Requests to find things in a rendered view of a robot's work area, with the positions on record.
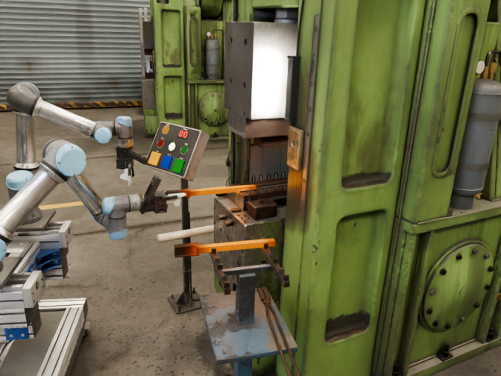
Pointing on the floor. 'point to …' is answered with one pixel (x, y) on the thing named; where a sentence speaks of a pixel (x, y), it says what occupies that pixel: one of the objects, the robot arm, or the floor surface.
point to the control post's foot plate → (184, 302)
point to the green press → (186, 66)
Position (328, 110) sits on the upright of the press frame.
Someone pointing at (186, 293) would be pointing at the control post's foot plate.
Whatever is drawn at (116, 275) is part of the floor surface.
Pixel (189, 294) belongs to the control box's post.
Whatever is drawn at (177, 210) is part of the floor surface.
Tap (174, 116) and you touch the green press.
